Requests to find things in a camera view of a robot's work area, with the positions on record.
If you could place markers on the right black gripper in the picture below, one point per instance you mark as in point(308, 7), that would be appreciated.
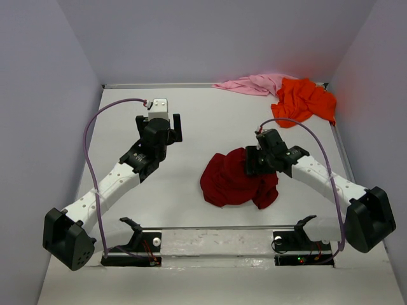
point(252, 152)

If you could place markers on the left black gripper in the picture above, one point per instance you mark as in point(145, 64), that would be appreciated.
point(175, 133)

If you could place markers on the dark red t shirt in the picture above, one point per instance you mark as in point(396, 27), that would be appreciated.
point(225, 183)

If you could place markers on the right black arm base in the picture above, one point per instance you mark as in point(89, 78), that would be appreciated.
point(294, 248)

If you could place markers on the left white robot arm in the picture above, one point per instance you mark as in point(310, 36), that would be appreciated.
point(74, 234)

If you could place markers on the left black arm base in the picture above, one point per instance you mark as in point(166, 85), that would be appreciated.
point(142, 249)

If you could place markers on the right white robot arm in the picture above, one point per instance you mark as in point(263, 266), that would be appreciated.
point(364, 216)

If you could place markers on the pink t shirt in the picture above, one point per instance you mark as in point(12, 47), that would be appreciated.
point(257, 85)

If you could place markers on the orange t shirt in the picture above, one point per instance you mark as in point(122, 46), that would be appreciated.
point(299, 100)

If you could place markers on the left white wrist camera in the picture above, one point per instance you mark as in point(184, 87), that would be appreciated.
point(158, 108)

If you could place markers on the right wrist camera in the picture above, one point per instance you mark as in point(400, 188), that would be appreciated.
point(264, 137)

